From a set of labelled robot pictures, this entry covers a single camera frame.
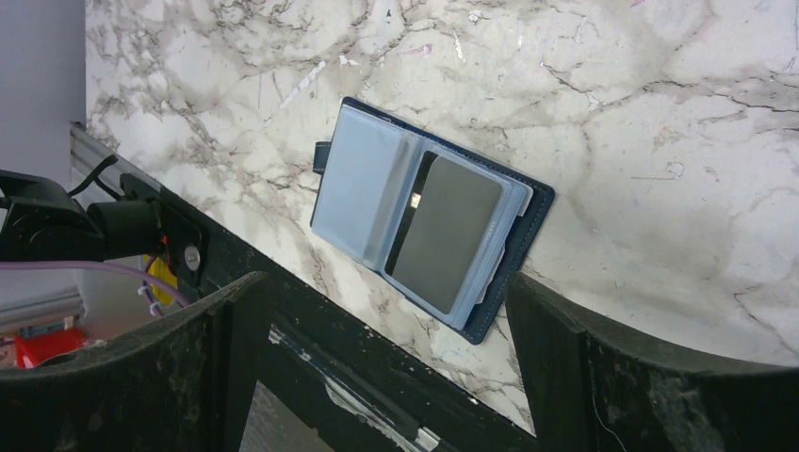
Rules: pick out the blue leather card holder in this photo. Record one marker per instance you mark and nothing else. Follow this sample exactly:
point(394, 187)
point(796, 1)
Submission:
point(367, 170)

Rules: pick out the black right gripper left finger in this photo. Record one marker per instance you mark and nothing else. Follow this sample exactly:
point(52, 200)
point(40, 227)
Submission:
point(184, 382)

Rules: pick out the grey black card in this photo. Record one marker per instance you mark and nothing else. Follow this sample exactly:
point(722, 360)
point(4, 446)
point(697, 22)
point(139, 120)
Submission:
point(442, 227)

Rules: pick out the black metal base rail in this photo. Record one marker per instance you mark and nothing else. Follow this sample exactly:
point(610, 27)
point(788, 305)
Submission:
point(327, 379)

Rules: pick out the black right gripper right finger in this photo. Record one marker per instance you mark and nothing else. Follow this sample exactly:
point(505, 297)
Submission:
point(595, 384)

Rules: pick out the red container under table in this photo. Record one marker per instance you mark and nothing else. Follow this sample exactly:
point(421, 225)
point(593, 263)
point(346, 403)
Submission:
point(33, 351)

